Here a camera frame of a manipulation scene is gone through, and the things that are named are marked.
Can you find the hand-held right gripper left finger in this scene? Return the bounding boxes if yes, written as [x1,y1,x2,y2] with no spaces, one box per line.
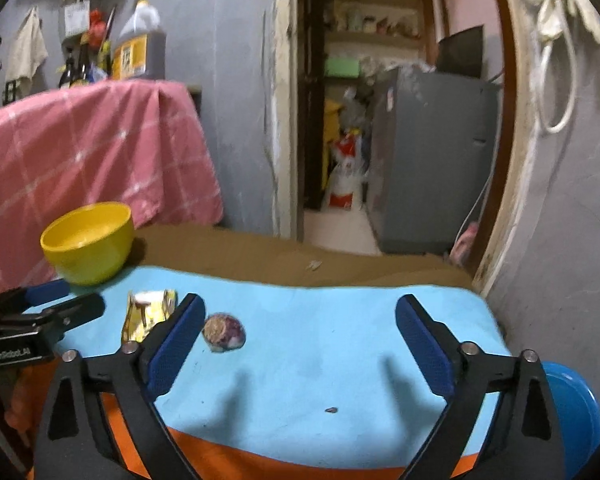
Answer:
[32,293,207,480]

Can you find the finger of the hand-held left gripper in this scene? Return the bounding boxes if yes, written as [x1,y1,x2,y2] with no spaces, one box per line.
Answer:
[22,294,106,343]
[0,279,72,317]

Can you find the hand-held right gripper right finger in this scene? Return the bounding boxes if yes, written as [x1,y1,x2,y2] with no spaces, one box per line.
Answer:
[395,293,566,480]

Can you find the yellow foil wrapper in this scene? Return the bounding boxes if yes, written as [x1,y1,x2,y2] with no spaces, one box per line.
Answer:
[121,289,179,345]

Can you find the blue plastic basin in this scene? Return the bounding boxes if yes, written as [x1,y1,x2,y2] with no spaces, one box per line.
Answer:
[540,361,600,480]

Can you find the yellow plastic bowl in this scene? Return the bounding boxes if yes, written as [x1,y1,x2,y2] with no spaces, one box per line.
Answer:
[40,202,135,286]

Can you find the small pink cloth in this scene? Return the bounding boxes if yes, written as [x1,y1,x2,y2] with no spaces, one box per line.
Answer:
[452,222,478,266]

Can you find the printed blue and orange blanket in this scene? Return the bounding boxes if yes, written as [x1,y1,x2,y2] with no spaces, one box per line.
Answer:
[22,265,513,480]

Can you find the pink checked cloth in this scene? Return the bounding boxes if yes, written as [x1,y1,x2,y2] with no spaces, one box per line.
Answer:
[0,79,225,301]

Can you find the grey refrigerator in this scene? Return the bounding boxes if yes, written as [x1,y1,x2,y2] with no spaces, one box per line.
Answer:
[367,65,501,256]

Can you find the dark sauce bottle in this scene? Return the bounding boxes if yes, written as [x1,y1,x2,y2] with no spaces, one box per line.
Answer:
[75,42,94,86]
[58,47,77,89]

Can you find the yellow plastic container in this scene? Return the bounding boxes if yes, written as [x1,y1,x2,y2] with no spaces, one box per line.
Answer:
[324,100,342,191]

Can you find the white hanging towel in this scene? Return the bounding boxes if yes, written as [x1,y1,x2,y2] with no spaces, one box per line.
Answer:
[4,7,49,86]

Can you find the large cooking oil bottle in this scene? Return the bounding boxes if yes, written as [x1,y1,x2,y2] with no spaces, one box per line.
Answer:
[111,0,167,81]

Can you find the red kitchen tool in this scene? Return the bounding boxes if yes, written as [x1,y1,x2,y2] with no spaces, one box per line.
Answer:
[82,9,113,53]

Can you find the white paper note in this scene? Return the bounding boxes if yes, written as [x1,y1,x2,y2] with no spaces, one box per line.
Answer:
[64,2,91,38]

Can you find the green box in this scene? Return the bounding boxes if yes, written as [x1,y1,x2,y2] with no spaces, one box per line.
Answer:
[326,57,362,79]

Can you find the black flat panel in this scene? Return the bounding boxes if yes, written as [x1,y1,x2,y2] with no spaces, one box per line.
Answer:
[436,25,485,79]

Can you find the wooden shelf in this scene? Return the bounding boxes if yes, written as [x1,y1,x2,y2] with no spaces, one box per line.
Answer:
[322,0,438,66]

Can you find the white work glove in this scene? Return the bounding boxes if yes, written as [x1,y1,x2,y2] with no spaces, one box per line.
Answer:
[567,0,600,47]
[536,0,570,43]

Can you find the white power cord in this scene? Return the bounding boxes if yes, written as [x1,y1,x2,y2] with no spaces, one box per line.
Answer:
[455,180,496,256]

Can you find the wooden door frame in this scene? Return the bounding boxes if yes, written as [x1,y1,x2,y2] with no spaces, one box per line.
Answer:
[262,0,541,296]

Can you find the white looped cable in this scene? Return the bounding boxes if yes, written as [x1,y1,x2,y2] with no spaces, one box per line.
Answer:
[535,35,578,134]

